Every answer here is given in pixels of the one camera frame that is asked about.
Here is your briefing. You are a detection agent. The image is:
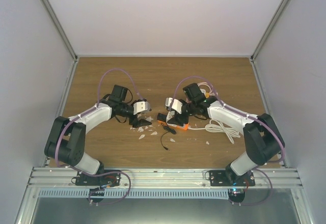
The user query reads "right aluminium corner post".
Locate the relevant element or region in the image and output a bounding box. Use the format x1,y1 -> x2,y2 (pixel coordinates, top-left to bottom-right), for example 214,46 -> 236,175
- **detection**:
250,0 -> 291,63

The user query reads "aluminium corner post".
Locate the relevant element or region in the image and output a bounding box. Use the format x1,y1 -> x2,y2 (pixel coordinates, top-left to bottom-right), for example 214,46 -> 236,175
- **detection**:
40,0 -> 78,63
250,0 -> 291,63

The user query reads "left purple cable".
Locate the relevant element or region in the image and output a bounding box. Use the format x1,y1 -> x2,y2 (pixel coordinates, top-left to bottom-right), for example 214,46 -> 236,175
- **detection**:
55,68 -> 146,206

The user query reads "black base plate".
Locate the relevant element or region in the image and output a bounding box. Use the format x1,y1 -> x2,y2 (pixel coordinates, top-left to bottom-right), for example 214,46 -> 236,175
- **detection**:
71,170 -> 121,188
204,170 -> 256,187

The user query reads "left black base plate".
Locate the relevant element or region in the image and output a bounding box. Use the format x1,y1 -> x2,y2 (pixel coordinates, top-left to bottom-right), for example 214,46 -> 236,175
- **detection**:
71,170 -> 121,188

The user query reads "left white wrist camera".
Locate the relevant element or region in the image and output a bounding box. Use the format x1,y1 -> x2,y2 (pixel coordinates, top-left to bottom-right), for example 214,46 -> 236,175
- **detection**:
132,99 -> 151,115

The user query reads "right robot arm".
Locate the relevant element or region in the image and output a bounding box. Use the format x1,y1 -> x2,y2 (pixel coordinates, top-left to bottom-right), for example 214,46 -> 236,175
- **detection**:
165,83 -> 285,186

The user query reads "aluminium rail front frame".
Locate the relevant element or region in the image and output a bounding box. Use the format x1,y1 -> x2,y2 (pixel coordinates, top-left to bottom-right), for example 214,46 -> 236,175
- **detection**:
28,167 -> 303,189

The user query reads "pink coiled cable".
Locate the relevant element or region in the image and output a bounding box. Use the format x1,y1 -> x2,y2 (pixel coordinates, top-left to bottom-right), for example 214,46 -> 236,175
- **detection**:
197,81 -> 217,95

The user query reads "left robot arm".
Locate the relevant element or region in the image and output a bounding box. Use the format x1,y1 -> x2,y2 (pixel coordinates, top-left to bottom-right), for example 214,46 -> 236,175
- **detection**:
44,85 -> 151,185

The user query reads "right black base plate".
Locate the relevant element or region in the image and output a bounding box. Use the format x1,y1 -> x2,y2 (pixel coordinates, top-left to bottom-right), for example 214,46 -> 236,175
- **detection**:
204,170 -> 256,187

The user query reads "grey slotted cable duct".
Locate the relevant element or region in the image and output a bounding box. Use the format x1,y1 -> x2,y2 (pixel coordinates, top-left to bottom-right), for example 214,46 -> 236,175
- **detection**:
38,188 -> 229,200

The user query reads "left aluminium corner post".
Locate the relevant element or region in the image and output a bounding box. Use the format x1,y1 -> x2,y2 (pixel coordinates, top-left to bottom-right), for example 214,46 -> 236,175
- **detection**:
40,0 -> 78,63

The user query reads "black power adapter with cable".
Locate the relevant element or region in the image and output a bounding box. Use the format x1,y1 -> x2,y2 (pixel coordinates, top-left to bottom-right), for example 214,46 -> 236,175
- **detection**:
156,113 -> 177,151

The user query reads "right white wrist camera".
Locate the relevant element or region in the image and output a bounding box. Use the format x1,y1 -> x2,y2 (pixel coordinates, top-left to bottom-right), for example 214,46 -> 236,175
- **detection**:
165,97 -> 183,114

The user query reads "white power strip cable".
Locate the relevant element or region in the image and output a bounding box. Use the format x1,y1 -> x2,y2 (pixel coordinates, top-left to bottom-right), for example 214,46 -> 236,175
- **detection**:
187,121 -> 241,145

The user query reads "orange power strip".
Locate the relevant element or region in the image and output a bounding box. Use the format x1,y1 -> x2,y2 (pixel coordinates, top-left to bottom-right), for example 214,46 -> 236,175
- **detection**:
157,120 -> 189,130

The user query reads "white tiger cube plug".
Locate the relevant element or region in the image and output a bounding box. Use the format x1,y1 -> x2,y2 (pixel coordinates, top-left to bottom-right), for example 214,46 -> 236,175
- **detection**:
166,111 -> 175,124

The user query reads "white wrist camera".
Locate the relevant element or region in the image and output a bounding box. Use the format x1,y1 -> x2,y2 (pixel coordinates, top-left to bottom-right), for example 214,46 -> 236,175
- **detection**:
132,99 -> 151,115
165,97 -> 183,114

